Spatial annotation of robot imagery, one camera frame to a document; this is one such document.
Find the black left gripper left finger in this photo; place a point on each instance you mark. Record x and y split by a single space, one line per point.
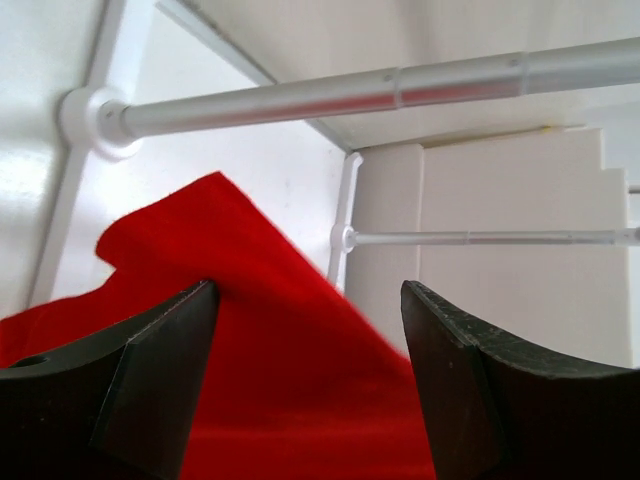
116 404

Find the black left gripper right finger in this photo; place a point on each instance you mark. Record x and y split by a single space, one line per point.
496 406

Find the red t shirt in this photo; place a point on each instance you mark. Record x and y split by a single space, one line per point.
298 384

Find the white clothes rack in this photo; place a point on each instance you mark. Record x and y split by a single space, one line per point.
100 119

